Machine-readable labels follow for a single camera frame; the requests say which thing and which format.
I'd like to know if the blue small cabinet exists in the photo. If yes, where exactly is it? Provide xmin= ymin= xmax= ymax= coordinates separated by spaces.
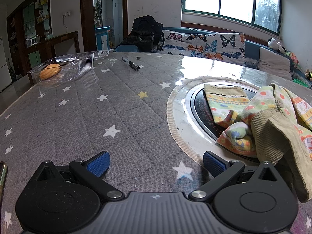
xmin=94 ymin=26 xmax=112 ymax=52

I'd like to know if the dark wooden display cabinet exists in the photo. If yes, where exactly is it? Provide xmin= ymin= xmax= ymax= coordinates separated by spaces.
xmin=6 ymin=0 xmax=53 ymax=54

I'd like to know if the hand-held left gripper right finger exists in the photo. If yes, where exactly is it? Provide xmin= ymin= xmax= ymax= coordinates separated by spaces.
xmin=188 ymin=151 xmax=281 ymax=202

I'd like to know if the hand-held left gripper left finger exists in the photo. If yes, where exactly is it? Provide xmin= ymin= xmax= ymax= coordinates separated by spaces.
xmin=32 ymin=151 xmax=125 ymax=202

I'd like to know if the clear plastic tray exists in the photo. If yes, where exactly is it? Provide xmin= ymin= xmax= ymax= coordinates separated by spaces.
xmin=26 ymin=49 xmax=114 ymax=83

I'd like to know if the grey cushion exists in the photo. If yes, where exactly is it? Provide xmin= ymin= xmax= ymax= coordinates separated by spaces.
xmin=258 ymin=47 xmax=293 ymax=81

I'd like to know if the dark wooden door frame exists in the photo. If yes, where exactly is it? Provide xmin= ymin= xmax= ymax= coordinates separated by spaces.
xmin=80 ymin=0 xmax=129 ymax=53

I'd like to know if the white refrigerator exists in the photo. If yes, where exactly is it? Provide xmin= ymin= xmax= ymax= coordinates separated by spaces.
xmin=0 ymin=36 xmax=13 ymax=92

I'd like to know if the orange mango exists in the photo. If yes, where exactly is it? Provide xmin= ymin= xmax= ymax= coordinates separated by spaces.
xmin=39 ymin=63 xmax=61 ymax=80

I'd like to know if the pink and green plush toy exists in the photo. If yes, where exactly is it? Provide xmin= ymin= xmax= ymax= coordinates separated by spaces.
xmin=284 ymin=51 xmax=299 ymax=66

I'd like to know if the patterned pastel child's garment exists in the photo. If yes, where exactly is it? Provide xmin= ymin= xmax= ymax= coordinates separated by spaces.
xmin=203 ymin=83 xmax=312 ymax=203

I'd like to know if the dark wooden side counter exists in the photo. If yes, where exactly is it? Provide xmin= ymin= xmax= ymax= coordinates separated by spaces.
xmin=24 ymin=31 xmax=79 ymax=61

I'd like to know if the blue sofa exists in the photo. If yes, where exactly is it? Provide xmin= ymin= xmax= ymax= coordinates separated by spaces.
xmin=113 ymin=26 xmax=312 ymax=89

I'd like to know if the black pen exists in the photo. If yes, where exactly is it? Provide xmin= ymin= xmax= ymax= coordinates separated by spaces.
xmin=121 ymin=56 xmax=140 ymax=71

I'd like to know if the butterfly print cushion cover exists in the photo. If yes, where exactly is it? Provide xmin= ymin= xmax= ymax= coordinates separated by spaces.
xmin=156 ymin=29 xmax=246 ymax=60

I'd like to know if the round black induction cooktop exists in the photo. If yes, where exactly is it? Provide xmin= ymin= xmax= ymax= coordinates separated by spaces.
xmin=184 ymin=84 xmax=263 ymax=163

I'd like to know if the black backpack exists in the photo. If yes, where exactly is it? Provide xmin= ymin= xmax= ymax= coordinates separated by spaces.
xmin=114 ymin=15 xmax=165 ymax=53

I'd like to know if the panda plush toy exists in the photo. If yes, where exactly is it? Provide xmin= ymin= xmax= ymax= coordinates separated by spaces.
xmin=268 ymin=37 xmax=286 ymax=53

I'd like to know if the grey star tablecloth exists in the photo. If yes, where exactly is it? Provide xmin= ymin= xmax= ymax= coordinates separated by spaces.
xmin=0 ymin=51 xmax=312 ymax=234

